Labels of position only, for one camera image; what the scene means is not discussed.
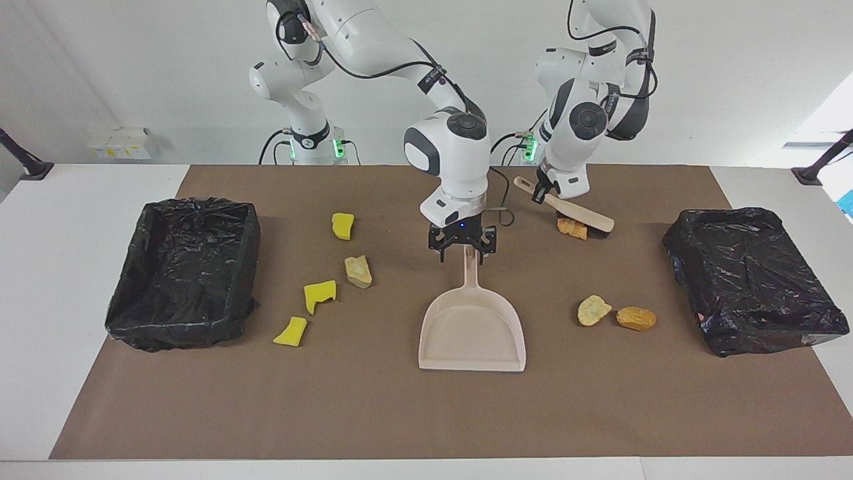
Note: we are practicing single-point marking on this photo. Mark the brown bread roll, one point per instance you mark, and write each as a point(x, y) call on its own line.
point(636, 318)

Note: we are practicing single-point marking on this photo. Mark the blue object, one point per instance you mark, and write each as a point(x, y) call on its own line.
point(848, 203)

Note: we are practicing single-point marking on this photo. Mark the pale yellow bread piece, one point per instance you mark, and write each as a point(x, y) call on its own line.
point(593, 310)

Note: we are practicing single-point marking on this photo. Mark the brown table mat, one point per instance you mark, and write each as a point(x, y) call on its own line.
point(400, 413)

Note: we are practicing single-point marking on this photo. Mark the bin with black bag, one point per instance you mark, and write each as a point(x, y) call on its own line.
point(753, 280)
point(186, 273)

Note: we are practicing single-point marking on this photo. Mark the beige plastic dustpan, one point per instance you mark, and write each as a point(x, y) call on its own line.
point(470, 333)

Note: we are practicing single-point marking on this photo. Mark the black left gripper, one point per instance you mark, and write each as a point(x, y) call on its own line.
point(546, 181)

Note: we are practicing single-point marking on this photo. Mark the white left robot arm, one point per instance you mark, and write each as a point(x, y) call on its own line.
point(580, 126)

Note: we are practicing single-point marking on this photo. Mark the black camera stand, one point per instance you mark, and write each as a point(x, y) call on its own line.
point(810, 174)
point(36, 170)

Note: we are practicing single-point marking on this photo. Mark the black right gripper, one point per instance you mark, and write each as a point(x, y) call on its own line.
point(460, 232)

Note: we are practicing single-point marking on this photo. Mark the yellow sponge piece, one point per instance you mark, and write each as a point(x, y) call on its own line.
point(290, 332)
point(342, 226)
point(318, 295)

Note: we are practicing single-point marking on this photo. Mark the white labelled box cluster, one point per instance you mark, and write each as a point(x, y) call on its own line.
point(120, 143)

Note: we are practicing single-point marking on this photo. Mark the pale bread chunk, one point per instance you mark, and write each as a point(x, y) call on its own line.
point(358, 272)

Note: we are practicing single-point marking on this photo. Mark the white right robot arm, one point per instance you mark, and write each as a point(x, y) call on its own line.
point(453, 160)

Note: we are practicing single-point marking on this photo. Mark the beige hand brush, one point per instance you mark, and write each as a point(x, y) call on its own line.
point(586, 214)

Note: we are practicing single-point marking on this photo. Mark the striped croissant bread piece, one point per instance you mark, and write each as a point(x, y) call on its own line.
point(573, 230)

